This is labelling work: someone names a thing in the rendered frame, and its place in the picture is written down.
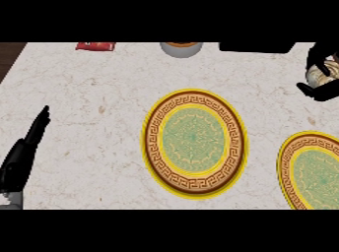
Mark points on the white frosted cupcake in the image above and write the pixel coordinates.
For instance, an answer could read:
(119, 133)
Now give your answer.
(325, 74)

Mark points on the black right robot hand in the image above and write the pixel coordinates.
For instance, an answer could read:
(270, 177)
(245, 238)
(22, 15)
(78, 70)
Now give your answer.
(328, 88)

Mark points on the yellow green patterned plate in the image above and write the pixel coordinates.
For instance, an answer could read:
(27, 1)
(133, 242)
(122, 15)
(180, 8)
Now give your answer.
(193, 143)
(319, 172)

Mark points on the red packet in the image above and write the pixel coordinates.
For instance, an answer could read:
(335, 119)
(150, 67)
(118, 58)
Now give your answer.
(96, 46)

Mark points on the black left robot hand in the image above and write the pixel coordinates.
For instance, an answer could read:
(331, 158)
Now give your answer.
(17, 160)

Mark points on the grey cup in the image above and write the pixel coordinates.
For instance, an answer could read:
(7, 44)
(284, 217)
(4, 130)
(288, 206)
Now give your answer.
(180, 49)

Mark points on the black appliance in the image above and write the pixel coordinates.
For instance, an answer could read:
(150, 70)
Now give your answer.
(255, 47)

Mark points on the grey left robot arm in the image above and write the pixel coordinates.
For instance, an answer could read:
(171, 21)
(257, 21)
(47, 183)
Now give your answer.
(8, 202)

